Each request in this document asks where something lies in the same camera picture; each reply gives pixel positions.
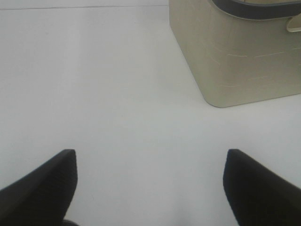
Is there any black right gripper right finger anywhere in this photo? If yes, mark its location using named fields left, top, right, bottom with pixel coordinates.
left=223, top=149, right=301, bottom=226

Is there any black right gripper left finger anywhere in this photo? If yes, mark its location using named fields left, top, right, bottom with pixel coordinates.
left=0, top=149, right=77, bottom=226

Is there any beige storage bin grey rim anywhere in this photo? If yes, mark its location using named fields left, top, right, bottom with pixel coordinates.
left=169, top=0, right=301, bottom=107

